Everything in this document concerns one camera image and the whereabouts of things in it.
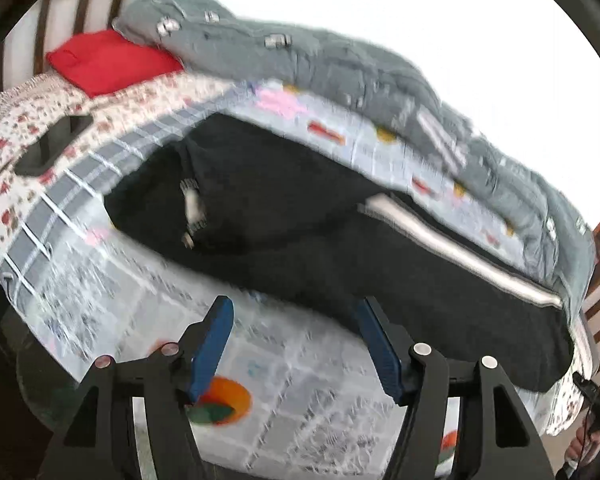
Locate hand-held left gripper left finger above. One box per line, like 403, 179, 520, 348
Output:
42, 295, 235, 480

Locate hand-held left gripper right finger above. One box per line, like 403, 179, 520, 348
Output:
355, 296, 555, 480

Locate black pants with white stripe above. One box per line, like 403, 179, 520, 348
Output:
102, 112, 575, 393

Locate person's right hand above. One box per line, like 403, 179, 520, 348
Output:
564, 427, 600, 466

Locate fruit printed bed sheet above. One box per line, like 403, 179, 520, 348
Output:
0, 80, 600, 476

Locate grey quilt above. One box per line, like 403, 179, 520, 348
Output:
112, 0, 598, 321

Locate red pillow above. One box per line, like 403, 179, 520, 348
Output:
46, 29, 185, 98

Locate floral bed sheet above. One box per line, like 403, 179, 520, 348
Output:
0, 72, 231, 261

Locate black cable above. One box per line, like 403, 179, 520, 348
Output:
554, 357, 600, 480

